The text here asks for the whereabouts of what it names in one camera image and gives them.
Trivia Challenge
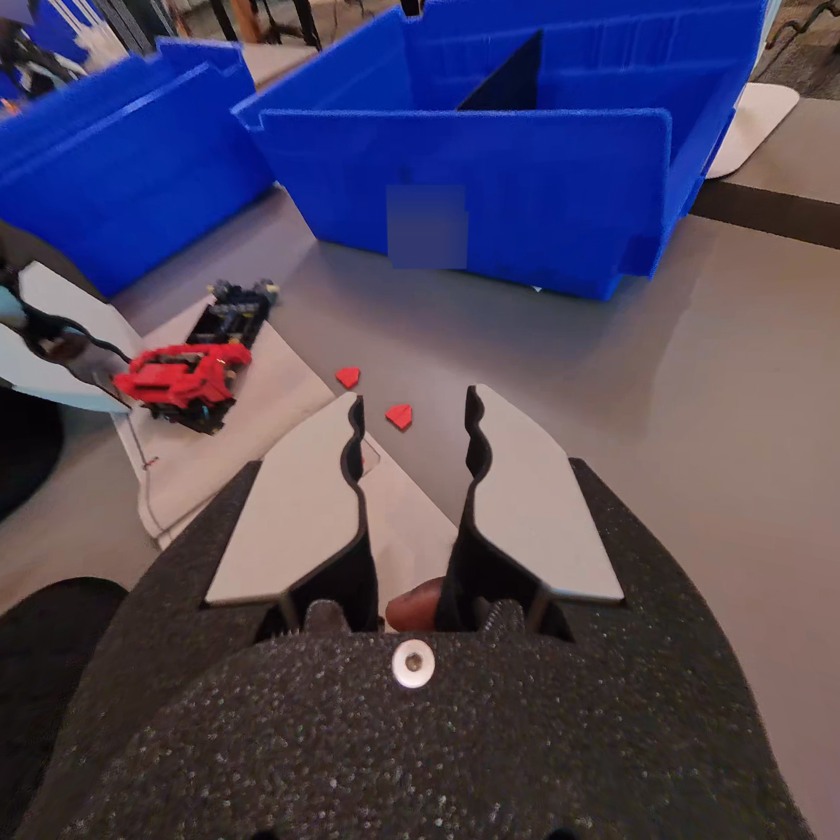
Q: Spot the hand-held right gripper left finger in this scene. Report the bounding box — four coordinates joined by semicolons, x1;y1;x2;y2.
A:
205;394;380;620

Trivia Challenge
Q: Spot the blue plastic bin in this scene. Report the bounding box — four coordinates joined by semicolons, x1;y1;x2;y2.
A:
0;40;274;301
233;0;778;304

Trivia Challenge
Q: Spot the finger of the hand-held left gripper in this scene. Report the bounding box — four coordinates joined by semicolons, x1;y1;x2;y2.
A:
0;322;135;416
16;259;143;364

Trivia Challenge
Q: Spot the black tape strip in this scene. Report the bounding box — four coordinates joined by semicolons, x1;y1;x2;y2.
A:
689;176;840;252

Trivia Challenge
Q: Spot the lego instruction booklet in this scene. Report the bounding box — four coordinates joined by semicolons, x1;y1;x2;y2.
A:
116;300;463;634

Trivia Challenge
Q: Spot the black quilted pad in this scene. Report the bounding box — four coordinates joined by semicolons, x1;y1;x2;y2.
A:
0;388;65;521
0;578;131;840

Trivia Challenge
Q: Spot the red and black lego car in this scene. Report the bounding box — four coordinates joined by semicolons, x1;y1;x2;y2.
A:
115;279;282;435

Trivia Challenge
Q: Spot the white round object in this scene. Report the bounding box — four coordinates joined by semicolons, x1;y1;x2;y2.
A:
705;82;803;182

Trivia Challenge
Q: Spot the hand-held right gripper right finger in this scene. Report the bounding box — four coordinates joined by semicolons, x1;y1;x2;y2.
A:
440;384;627;624

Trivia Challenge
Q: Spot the person's right hand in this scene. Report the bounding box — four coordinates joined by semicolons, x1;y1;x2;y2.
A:
386;581;450;634

